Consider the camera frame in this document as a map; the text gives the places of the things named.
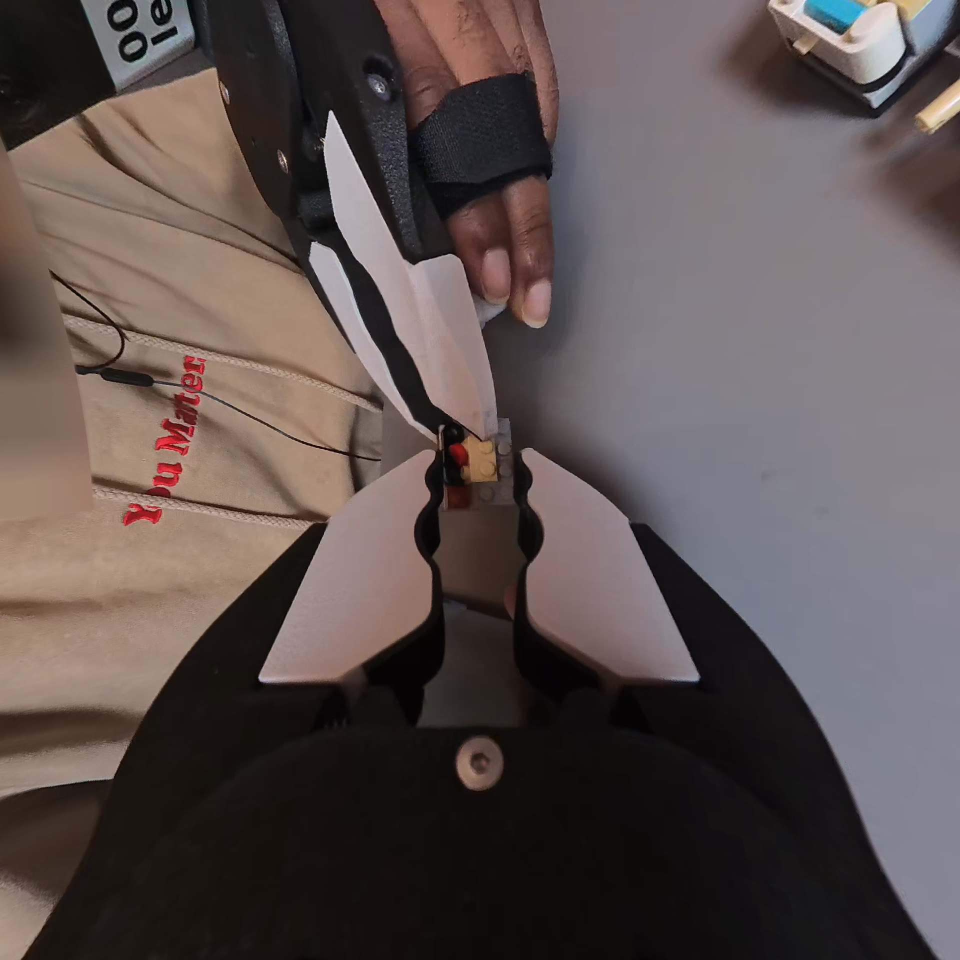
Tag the person's right hand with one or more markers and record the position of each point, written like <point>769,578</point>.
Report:
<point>513,601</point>

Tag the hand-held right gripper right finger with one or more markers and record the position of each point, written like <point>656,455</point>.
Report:
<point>600,592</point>

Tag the red round lego stud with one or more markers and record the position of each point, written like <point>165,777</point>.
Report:
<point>457,452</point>

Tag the small grey lego assembly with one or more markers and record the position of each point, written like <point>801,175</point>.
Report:
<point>499,491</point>

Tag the tan lego plate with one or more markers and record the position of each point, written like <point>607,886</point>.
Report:
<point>480,459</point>

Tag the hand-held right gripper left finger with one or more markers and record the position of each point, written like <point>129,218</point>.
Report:
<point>352,592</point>

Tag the beige hoodie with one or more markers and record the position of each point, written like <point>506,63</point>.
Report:
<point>225,300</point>

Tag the long grey lego build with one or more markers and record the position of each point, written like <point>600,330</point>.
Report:
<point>855,45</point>

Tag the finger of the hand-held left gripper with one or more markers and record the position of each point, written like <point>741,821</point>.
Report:
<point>442,322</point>
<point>352,307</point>

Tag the person's left hand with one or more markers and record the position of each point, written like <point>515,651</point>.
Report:
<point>525,247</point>

